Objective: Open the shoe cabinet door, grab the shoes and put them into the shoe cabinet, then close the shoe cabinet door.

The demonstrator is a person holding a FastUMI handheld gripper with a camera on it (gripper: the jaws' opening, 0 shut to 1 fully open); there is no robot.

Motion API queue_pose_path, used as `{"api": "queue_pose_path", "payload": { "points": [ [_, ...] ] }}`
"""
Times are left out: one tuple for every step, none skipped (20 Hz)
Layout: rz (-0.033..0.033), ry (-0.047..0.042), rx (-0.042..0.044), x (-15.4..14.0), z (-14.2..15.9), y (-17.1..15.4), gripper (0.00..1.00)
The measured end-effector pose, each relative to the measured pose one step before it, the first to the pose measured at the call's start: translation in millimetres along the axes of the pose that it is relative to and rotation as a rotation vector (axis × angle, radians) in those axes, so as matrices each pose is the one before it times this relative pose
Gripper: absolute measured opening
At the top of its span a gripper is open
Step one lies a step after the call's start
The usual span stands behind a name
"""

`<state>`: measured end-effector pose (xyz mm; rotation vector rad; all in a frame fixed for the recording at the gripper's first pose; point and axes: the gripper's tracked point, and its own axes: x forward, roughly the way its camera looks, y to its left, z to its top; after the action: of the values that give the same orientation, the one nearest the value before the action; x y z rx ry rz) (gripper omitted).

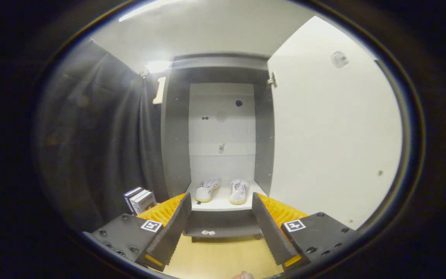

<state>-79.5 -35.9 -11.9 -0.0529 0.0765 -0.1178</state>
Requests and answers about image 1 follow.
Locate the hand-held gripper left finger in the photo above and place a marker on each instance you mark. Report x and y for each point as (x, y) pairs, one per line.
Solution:
(172, 228)

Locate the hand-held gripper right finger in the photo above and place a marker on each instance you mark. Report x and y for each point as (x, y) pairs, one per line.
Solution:
(269, 228)

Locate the white striped shoe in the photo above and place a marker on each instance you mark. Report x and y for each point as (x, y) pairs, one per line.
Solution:
(238, 193)
(205, 192)

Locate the grey shoe cabinet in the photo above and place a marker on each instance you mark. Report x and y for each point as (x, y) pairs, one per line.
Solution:
(174, 155)

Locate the white shoe cabinet door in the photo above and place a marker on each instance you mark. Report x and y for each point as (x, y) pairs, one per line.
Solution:
(331, 135)

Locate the metal door hinge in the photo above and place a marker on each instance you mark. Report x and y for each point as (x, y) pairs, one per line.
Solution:
(272, 80)

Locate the grey cover book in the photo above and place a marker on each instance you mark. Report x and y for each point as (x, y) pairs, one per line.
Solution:
(145, 201)

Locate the white spine book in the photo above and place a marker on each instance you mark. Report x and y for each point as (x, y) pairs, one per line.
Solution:
(136, 198)

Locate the dark blue book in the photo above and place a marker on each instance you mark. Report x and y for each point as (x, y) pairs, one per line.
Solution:
(129, 199)

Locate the black backdrop cloth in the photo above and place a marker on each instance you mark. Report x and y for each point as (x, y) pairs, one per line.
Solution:
(99, 135)

